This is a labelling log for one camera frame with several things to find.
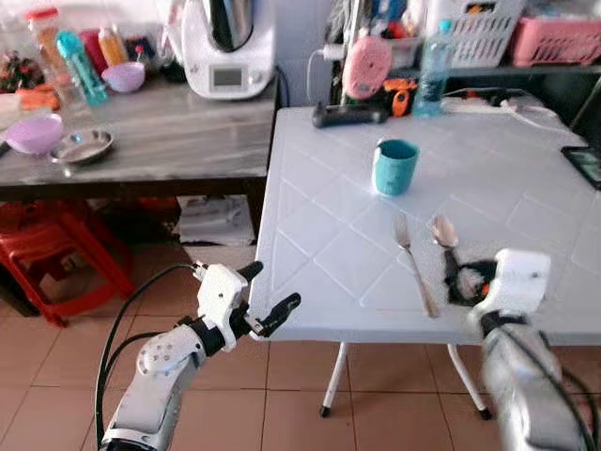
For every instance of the metal spoon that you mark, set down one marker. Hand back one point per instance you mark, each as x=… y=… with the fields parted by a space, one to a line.
x=443 y=230

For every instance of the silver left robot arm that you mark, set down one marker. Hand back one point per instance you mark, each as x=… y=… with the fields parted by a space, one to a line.
x=155 y=381

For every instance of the metal fork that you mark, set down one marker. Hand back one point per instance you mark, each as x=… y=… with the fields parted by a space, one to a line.
x=413 y=263

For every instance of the white box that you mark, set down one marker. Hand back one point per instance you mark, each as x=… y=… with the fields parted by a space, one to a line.
x=216 y=221

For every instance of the white plastic folding table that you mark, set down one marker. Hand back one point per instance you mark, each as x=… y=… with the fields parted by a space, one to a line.
x=329 y=235

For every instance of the teal cup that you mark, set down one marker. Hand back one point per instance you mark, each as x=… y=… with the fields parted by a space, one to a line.
x=395 y=169

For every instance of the grey wooden side table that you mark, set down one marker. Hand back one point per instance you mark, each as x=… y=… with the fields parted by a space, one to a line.
x=178 y=141

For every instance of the white power strip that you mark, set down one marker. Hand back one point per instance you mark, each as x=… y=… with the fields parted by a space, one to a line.
x=484 y=103

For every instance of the black phone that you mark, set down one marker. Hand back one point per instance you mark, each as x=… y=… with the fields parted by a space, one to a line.
x=584 y=164

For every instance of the orange and black tool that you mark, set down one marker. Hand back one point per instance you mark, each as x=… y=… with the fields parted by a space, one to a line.
x=402 y=99

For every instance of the black elongated device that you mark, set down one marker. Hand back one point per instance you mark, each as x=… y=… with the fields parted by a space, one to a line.
x=347 y=116

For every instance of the clear blue water bottle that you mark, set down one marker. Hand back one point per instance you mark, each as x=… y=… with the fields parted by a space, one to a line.
x=433 y=75

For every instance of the red plastic stool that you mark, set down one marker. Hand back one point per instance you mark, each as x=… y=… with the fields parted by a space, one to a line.
x=56 y=249

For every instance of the white kitchen appliance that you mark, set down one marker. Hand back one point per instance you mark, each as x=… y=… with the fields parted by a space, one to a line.
x=230 y=66

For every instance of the steel plate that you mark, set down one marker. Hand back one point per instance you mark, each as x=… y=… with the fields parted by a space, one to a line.
x=83 y=147

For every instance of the pink round device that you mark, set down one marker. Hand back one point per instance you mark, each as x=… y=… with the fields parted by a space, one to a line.
x=366 y=66

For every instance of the white plastic basket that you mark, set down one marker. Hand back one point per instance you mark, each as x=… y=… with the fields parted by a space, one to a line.
x=479 y=33

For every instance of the small purple bowl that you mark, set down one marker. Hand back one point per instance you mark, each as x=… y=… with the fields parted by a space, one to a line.
x=124 y=77

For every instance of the pink plastic basket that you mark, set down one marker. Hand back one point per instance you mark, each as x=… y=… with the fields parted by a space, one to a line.
x=559 y=42

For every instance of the large purple bowl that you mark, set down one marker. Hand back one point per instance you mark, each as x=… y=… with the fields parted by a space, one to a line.
x=33 y=134

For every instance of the teal drinking bottle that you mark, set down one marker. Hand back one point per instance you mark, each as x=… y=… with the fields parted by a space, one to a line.
x=83 y=70

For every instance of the orange bottle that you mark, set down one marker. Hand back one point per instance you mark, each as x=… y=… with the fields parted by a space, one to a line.
x=112 y=49

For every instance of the red bottle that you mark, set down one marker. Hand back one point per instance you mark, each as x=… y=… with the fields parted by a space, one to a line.
x=93 y=52

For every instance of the orange object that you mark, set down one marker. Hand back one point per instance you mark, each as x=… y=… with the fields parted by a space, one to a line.
x=38 y=97

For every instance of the clear jar with red lid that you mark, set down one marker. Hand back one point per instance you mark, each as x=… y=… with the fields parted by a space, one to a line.
x=45 y=42

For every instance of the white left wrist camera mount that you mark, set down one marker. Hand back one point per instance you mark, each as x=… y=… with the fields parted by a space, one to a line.
x=221 y=291

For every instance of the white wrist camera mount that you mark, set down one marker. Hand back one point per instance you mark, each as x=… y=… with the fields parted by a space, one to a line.
x=516 y=282
x=221 y=291

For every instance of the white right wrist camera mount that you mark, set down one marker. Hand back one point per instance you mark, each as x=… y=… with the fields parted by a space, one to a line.
x=516 y=282

